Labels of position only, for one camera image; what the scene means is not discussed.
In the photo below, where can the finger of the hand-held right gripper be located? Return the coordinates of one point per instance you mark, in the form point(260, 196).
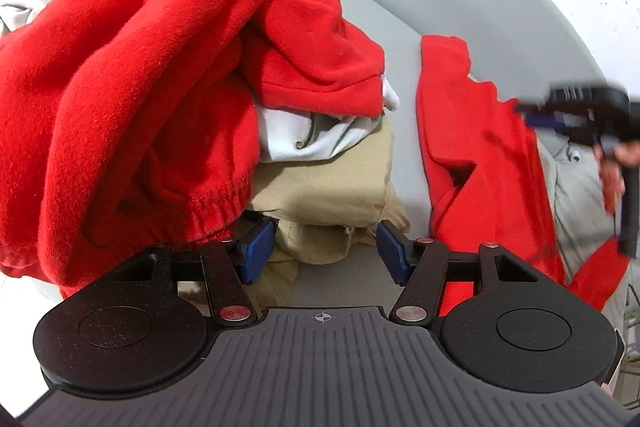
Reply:
point(542, 119)

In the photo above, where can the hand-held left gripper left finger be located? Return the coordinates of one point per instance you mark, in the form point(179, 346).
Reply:
point(256, 252)

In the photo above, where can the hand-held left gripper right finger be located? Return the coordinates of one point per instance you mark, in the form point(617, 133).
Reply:
point(392, 252)

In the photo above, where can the red t-shirt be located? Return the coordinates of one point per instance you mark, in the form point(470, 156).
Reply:
point(475, 147)

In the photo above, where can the red fleece sweatshirt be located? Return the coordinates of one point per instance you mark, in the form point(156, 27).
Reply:
point(125, 82)

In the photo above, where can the person's right hand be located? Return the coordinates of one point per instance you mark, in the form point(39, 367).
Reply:
point(612, 182)

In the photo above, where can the khaki pants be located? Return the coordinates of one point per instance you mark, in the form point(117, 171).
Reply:
point(320, 192)

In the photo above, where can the white garment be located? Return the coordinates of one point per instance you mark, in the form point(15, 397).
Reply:
point(320, 134)

